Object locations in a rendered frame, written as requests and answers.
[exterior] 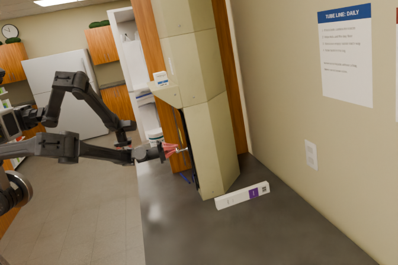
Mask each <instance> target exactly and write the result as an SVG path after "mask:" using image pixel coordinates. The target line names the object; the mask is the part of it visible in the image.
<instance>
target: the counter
mask: <svg viewBox="0 0 398 265"><path fill-rule="evenodd" d="M237 158H238V162H239V169H240V175H239V176H238V177H237V179H236V180H235V181H234V182H233V184H232V185H231V187H230V188H229V189H228V190H227V192H226V193H225V194H228V193H231V192H234V191H237V190H240V189H243V188H246V187H249V186H252V185H255V184H257V183H261V182H264V181H267V182H268V183H269V190H270V192H269V193H266V194H263V195H261V196H257V197H255V198H252V199H249V200H247V201H243V202H240V203H237V204H235V205H232V206H228V207H227V208H223V209H220V210H218V209H217V208H216V204H215V200H214V198H217V197H219V196H216V197H214V198H211V199H208V200H203V199H202V197H201V195H200V193H199V191H198V190H196V188H195V186H194V184H193V182H192V179H191V177H190V174H189V172H188V170H183V171H180V172H176V173H172V169H171V165H170V162H169V158H167V159H166V160H165V161H164V163H162V164H161V160H160V158H158V159H153V160H149V161H145V162H142V163H138V162H137V161H136V169H137V182H138V189H139V201H140V214H141V220H142V233H143V246H144V252H145V265H379V264H378V263H377V262H376V261H375V260H374V259H373V258H371V257H370V256H369V255H368V254H367V253H366V252H365V251H364V250H362V249H361V248H360V247H359V246H357V245H356V244H355V243H354V242H353V241H352V240H350V239H349V238H348V237H347V236H346V235H345V234H344V233H343V232H341V231H340V230H339V229H338V228H337V227H335V226H334V225H333V224H332V223H331V222H330V221H328V220H327V219H326V218H325V217H324V216H323V215H322V214H320V213H319V212H318V211H317V210H315V209H314V207H312V206H311V205H310V204H309V203H308V202H306V201H305V200H304V199H303V198H302V197H301V196H300V195H298V194H297V193H296V192H295V191H293V190H292V188H290V187H289V186H288V185H287V184H285V183H284V182H283V181H282V180H281V179H280V178H279V177H277V176H276V175H275V174H274V173H273V172H272V171H270V169H268V168H267V167H266V166H264V165H263V164H262V163H261V162H260V161H259V160H258V159H257V158H255V157H254V156H253V155H252V154H251V153H250V152H245V153H242V154H238V155H237ZM180 173H182V174H183V175H184V176H185V177H186V178H187V179H188V180H189V181H190V182H191V183H190V184H189V183H188V182H187V181H186V180H185V179H184V178H183V177H182V176H181V175H180ZM225 194H224V195H225ZM220 196H222V195H220Z"/></svg>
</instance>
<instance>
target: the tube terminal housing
mask: <svg viewBox="0 0 398 265"><path fill-rule="evenodd" d="M159 41H160V44H161V49H162V54H163V59H164V62H165V67H166V72H167V75H168V79H170V80H171V81H173V82H174V83H175V84H176V85H178V87H179V92H180V95H181V101H182V106H183V107H182V108H180V110H181V111H182V112H183V114H184V118H185V123H186V127H187V132H188V137H189V141H190V144H191V148H192V153H193V156H194V158H193V160H194V165H195V170H196V174H197V179H198V184H199V187H200V188H199V189H198V191H199V193H200V195H201V197H202V199H203V200H208V199H211V198H214V197H216V196H220V195H224V194H225V193H226V192H227V190H228V189H229V188H230V187H231V185H232V184H233V182H234V181H235V180H236V179H237V177H238V176H239V175H240V169H239V162H238V158H237V151H236V144H235V138H234V133H233V127H232V120H231V116H230V109H229V102H228V98H227V91H226V85H225V81H224V74H223V67H222V60H221V56H220V49H219V42H218V38H217V31H216V28H211V29H208V30H202V31H196V32H193V33H187V34H181V35H176V36H172V37H167V38H161V39H159ZM169 57H170V60H171V65H172V70H173V73H174V75H172V73H171V68H170V65H169V60H168V58H169Z"/></svg>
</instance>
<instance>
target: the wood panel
mask: <svg viewBox="0 0 398 265"><path fill-rule="evenodd" d="M211 3H212V7H213V14H214V20H215V25H216V31H217V38H218V42H219V49H220V56H221V60H222V67H223V74H224V81H225V85H226V91H227V98H228V102H229V109H230V116H231V120H232V127H233V133H234V138H235V144H236V151H237V155H238V154H242V153H245V152H248V144H247V139H246V132H245V125H244V120H243V112H242V105H241V101H240V93H239V86H238V81H237V74H236V66H235V59H234V55H233V47H232V40H231V35H230V28H229V20H228V16H227V8H226V1H225V0H211ZM131 5H132V8H133V12H134V17H135V20H136V25H137V29H138V32H139V37H140V42H141V45H142V49H143V54H144V57H145V62H146V66H147V71H148V74H149V79H150V81H154V77H153V73H157V72H161V71H165V72H166V67H165V62H164V59H163V54H162V49H161V44H160V41H159V36H158V31H157V28H156V23H155V18H154V14H153V9H152V4H151V1H150V0H131ZM154 99H155V103H156V108H157V111H158V115H159V120H160V123H161V128H162V132H163V137H164V140H165V142H166V143H169V144H178V148H179V149H181V146H180V143H179V138H178V133H177V130H176V125H175V120H174V115H173V112H172V107H171V105H170V104H168V103H166V102H165V101H163V100H161V99H160V98H158V97H157V96H155V95H154ZM169 162H170V165H171V169H172V173H176V172H180V171H183V170H187V168H186V166H185V164H184V159H183V156H182V152H180V153H176V152H174V153H173V154H172V155H170V156H169Z"/></svg>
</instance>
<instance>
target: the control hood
mask: <svg viewBox="0 0 398 265"><path fill-rule="evenodd" d="M168 82H169V85H166V86H162V87H156V85H155V81H151V82H147V85H148V87H149V89H150V91H151V92H152V94H153V95H155V96H157V97H158V98H160V99H161V100H163V101H165V102H166V103H168V104H170V105H172V106H173V107H175V108H176V109H180V108H182V107H183V106H182V101H181V95H180V92H179V87H178V85H176V84H175V83H174V82H173V81H171V80H170V79H168Z"/></svg>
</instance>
